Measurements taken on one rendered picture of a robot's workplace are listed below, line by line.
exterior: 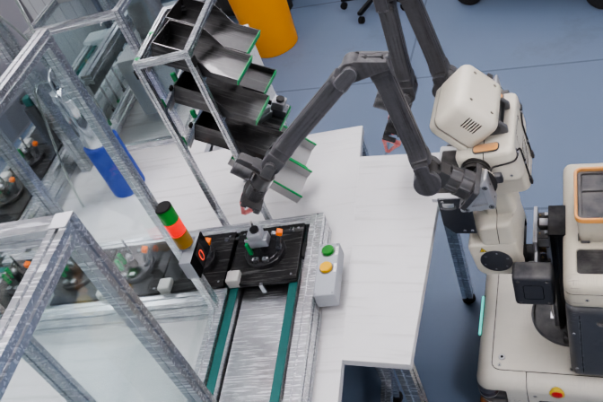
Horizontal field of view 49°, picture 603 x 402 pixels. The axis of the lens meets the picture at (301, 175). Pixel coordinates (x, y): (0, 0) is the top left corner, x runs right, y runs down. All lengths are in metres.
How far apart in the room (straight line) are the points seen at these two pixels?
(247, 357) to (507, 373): 1.00
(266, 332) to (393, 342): 0.39
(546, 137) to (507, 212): 1.68
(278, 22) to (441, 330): 2.88
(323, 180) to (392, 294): 0.64
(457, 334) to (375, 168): 0.89
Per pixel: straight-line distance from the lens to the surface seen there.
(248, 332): 2.15
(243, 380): 2.06
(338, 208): 2.46
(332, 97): 1.80
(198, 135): 2.27
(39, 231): 1.02
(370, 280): 2.20
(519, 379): 2.61
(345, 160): 2.65
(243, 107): 2.20
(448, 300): 3.18
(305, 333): 2.02
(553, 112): 4.02
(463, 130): 1.95
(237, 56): 2.16
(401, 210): 2.38
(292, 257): 2.21
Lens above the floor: 2.52
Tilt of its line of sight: 39 degrees down
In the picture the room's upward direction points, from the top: 23 degrees counter-clockwise
